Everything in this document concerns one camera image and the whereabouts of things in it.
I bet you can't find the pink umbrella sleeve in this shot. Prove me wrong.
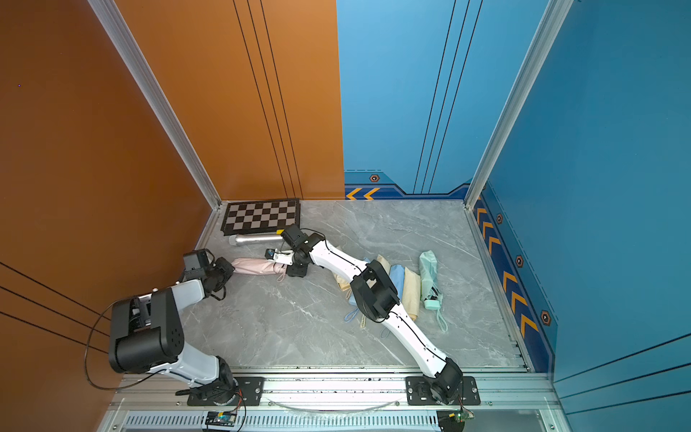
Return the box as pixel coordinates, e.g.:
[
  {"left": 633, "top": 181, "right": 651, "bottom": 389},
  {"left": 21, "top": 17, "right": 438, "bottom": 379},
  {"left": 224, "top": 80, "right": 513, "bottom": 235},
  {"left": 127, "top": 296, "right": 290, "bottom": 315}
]
[{"left": 231, "top": 257, "right": 287, "bottom": 282}]

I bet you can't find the cream umbrella sleeve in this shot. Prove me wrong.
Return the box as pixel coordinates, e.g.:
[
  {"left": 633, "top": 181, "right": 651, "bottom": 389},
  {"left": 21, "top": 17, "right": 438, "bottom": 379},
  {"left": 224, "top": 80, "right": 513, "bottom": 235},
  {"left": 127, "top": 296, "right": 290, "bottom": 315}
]
[{"left": 334, "top": 274, "right": 351, "bottom": 294}]

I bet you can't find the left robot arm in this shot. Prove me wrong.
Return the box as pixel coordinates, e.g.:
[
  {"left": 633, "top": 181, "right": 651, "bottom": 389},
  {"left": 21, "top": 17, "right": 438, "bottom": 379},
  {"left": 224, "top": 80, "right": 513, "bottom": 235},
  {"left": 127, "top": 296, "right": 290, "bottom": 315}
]
[{"left": 108, "top": 250, "right": 239, "bottom": 406}]

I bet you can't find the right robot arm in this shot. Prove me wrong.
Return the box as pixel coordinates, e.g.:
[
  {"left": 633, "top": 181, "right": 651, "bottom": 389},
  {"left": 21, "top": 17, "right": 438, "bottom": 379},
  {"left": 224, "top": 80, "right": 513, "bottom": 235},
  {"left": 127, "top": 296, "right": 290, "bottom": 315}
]
[{"left": 265, "top": 224, "right": 464, "bottom": 405}]

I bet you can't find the checkerboard calibration board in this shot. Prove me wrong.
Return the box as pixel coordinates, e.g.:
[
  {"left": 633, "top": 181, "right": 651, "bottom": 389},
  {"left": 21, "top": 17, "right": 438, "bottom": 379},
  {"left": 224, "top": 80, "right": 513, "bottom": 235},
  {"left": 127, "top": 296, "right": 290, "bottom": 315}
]
[{"left": 221, "top": 198, "right": 301, "bottom": 236}]

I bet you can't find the silver metal cylinder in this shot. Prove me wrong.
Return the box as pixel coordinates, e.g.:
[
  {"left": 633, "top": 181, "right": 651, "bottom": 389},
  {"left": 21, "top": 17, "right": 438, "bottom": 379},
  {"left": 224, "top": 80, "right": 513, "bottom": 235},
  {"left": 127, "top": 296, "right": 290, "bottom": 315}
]
[{"left": 228, "top": 233, "right": 283, "bottom": 246}]

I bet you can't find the light blue sleeved umbrella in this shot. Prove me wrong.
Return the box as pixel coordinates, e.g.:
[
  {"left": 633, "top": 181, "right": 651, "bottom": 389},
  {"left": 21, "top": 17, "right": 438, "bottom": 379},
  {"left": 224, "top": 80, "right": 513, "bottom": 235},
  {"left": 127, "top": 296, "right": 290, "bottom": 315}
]
[{"left": 344, "top": 291, "right": 367, "bottom": 329}]

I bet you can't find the pale yellow sleeved umbrella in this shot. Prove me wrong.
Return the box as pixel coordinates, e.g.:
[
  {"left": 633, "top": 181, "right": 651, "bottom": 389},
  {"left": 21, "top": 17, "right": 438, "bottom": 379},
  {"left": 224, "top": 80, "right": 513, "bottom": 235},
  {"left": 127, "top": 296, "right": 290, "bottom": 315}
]
[{"left": 376, "top": 255, "right": 392, "bottom": 275}]

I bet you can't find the beige sleeved umbrella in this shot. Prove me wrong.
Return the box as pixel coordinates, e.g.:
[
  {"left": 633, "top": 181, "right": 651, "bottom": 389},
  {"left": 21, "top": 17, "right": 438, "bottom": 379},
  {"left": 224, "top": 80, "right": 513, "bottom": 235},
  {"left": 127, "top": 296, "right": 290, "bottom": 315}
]
[{"left": 401, "top": 267, "right": 421, "bottom": 320}]

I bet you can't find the mint green sleeved umbrella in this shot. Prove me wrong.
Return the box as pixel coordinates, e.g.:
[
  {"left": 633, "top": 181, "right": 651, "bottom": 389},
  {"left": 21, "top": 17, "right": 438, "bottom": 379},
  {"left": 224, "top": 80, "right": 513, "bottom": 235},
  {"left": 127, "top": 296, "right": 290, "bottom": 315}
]
[{"left": 419, "top": 250, "right": 449, "bottom": 333}]

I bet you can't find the green circuit board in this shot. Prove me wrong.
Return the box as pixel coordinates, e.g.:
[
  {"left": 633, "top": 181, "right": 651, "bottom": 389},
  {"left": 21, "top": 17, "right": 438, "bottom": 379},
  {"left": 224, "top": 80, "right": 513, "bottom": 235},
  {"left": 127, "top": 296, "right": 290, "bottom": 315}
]
[{"left": 204, "top": 410, "right": 238, "bottom": 430}]

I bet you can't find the small right circuit board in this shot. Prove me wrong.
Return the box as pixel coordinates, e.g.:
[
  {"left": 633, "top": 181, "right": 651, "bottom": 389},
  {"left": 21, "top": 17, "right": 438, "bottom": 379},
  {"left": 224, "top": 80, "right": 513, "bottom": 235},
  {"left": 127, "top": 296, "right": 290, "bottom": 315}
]
[{"left": 449, "top": 408, "right": 475, "bottom": 423}]

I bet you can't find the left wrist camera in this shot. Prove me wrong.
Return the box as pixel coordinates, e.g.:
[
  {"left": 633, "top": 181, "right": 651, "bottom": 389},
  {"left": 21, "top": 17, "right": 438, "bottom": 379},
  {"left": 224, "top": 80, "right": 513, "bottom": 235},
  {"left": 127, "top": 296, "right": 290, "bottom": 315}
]
[{"left": 183, "top": 248, "right": 212, "bottom": 274}]

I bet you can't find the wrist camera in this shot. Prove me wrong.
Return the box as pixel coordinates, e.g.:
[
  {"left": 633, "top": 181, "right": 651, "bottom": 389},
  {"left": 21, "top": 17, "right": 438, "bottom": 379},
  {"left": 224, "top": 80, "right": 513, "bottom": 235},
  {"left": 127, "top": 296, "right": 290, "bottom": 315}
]
[
  {"left": 265, "top": 248, "right": 293, "bottom": 266},
  {"left": 183, "top": 248, "right": 212, "bottom": 274}
]

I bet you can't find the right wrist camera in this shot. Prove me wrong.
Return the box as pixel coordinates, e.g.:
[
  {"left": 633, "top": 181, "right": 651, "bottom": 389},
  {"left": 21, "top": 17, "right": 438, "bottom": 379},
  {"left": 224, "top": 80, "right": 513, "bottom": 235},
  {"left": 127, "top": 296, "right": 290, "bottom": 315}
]
[{"left": 265, "top": 248, "right": 293, "bottom": 266}]

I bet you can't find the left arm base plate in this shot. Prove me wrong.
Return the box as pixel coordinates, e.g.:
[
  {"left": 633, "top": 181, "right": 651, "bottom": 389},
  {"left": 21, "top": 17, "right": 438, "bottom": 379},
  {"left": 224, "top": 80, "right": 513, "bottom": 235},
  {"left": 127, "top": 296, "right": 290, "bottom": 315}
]
[{"left": 176, "top": 376, "right": 266, "bottom": 407}]

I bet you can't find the aluminium front rail frame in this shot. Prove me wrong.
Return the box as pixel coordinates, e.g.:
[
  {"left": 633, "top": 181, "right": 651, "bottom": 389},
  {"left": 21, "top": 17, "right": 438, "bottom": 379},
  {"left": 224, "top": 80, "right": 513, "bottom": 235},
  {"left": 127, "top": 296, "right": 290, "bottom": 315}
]
[{"left": 98, "top": 367, "right": 571, "bottom": 431}]

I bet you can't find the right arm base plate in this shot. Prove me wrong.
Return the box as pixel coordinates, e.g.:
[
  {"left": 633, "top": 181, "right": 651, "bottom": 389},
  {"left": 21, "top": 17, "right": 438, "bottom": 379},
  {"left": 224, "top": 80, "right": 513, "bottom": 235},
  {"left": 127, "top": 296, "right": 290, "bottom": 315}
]
[{"left": 405, "top": 375, "right": 482, "bottom": 406}]

